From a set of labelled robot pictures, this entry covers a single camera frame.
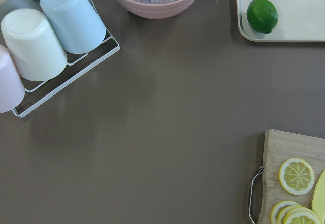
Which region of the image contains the pink ribbed bowl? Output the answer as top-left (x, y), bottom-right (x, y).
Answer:
top-left (117, 0), bottom-right (195, 19)

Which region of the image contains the light blue cup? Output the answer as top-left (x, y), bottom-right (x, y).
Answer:
top-left (40, 0), bottom-right (106, 54)

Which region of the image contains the wooden cutting board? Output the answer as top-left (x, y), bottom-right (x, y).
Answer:
top-left (257, 129), bottom-right (324, 223)

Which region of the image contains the green lime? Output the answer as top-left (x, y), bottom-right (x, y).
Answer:
top-left (246, 0), bottom-right (278, 34)

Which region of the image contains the cream white cup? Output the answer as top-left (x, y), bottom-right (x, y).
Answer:
top-left (1, 8), bottom-right (67, 81)

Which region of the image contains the pink cup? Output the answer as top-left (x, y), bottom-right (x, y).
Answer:
top-left (1, 45), bottom-right (25, 113)

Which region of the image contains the lemon slice upper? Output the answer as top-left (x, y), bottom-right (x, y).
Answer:
top-left (278, 158), bottom-right (315, 196)

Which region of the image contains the lemon slice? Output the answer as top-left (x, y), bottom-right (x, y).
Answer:
top-left (278, 158), bottom-right (315, 196)
top-left (270, 200), bottom-right (324, 224)

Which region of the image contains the lemon slice lower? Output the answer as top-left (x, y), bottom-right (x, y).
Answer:
top-left (270, 200), bottom-right (324, 224)

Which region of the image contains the cream rabbit tray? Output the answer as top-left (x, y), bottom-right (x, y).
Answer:
top-left (236, 0), bottom-right (324, 42)

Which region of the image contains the yellow plastic knife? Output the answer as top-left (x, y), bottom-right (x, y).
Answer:
top-left (311, 171), bottom-right (325, 223)

